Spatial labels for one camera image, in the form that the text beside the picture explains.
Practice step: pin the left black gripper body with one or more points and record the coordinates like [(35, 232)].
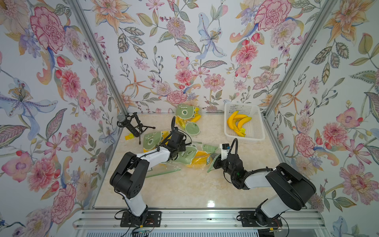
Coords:
[(181, 146)]

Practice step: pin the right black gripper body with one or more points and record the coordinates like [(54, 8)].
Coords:
[(225, 166)]

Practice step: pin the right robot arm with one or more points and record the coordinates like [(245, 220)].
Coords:
[(292, 189)]

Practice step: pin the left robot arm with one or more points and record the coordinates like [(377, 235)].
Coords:
[(128, 178)]

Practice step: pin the white plastic basket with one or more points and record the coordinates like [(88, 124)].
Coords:
[(254, 129)]

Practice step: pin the black microphone tripod stand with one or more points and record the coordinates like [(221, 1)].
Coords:
[(133, 124)]

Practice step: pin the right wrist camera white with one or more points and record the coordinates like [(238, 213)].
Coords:
[(225, 150)]

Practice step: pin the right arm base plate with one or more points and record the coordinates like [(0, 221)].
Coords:
[(253, 218)]

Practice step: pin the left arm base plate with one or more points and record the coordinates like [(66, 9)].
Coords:
[(147, 219)]

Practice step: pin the aluminium front rail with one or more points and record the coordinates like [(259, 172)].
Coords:
[(174, 222)]

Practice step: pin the left corner aluminium post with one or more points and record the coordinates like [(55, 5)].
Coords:
[(97, 52)]

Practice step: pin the corner aluminium post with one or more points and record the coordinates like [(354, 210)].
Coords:
[(321, 17), (97, 52)]

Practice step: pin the right corner aluminium post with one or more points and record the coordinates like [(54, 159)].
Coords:
[(321, 17)]

